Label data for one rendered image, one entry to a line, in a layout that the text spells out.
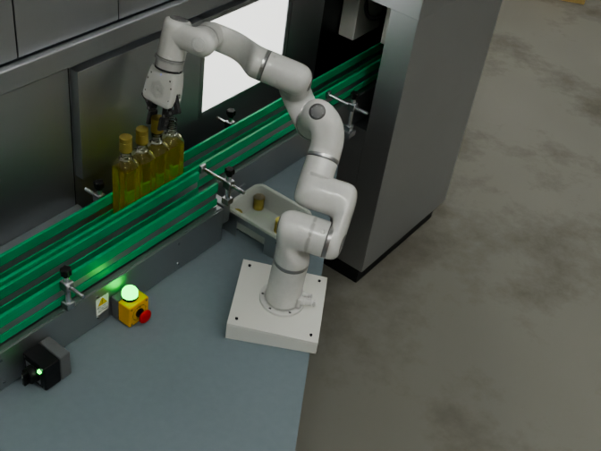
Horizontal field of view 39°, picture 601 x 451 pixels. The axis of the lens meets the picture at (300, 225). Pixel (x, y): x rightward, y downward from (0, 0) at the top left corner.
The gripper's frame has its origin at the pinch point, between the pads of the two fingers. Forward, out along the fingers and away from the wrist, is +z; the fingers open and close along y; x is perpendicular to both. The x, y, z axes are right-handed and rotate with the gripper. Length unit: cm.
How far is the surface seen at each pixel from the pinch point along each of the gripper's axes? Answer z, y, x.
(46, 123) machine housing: 3.7, -15.3, -25.0
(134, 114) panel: 4.2, -11.8, 4.3
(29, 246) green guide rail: 31.7, -3.8, -35.5
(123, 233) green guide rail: 29.3, 6.1, -11.7
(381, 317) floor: 89, 41, 118
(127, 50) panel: -15.5, -12.1, -3.2
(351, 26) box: -18, -8, 109
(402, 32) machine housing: -27, 20, 94
